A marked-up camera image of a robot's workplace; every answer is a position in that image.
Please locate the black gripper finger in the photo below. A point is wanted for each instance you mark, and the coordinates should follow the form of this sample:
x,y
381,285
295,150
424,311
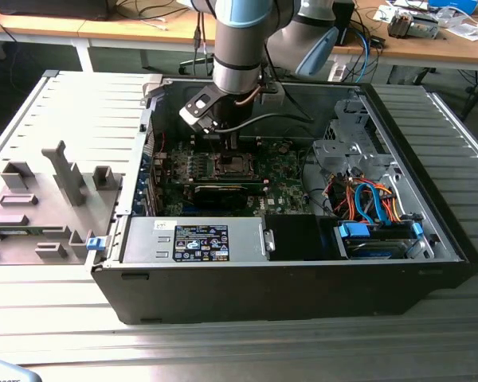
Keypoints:
x,y
232,146

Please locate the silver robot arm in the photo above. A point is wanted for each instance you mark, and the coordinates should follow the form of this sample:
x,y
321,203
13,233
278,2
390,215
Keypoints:
x,y
239,55

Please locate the CPU socket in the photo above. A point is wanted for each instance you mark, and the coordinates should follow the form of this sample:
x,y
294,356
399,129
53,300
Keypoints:
x,y
212,169

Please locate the CPU cooler with fan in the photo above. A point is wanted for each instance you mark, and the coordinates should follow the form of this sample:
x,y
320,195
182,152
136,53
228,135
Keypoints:
x,y
402,26

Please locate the black graphics card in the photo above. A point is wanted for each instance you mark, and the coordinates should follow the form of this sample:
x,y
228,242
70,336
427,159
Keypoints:
x,y
221,197

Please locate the silver coin battery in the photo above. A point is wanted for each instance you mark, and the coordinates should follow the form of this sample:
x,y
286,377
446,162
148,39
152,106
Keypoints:
x,y
283,150

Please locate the office chair base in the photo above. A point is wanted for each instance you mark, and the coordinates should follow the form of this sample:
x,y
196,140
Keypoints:
x,y
186,67

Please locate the green motherboard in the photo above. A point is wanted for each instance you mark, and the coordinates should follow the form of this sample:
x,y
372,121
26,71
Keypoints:
x,y
287,187

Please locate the metal disk bay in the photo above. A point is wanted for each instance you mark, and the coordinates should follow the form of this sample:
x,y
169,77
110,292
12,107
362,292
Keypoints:
x,y
338,153

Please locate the small white device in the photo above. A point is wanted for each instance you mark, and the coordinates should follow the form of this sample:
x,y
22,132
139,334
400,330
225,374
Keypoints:
x,y
339,75

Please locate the grey power supply unit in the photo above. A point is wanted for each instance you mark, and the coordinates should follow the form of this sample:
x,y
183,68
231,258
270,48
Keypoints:
x,y
151,238

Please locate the black PC case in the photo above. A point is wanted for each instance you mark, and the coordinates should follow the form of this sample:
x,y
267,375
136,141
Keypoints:
x,y
263,290

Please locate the hard disk in blue carrier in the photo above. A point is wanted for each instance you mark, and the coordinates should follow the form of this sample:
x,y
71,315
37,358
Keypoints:
x,y
352,231

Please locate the blue plastic latch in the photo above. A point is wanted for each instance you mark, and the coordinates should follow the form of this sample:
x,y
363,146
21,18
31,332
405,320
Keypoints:
x,y
95,243

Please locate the grey parts rack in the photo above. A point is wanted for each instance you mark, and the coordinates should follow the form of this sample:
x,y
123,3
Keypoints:
x,y
56,238

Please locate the black computer box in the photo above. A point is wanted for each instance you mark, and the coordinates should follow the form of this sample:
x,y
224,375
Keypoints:
x,y
44,10

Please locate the green RAM stick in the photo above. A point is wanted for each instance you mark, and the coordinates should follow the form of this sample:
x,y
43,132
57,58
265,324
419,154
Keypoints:
x,y
16,231

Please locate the blue box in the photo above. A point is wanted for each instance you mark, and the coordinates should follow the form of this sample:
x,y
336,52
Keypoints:
x,y
454,5

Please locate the clear plastic bag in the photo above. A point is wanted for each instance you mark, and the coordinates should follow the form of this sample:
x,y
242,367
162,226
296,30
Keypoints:
x,y
468,32

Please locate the grey rounded device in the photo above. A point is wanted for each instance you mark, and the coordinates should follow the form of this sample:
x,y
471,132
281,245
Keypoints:
x,y
4,372

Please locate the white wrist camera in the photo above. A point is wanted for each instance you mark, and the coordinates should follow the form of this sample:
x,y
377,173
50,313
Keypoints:
x,y
197,105

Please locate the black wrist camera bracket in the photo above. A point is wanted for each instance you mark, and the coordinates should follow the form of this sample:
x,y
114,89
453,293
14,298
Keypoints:
x,y
271,95

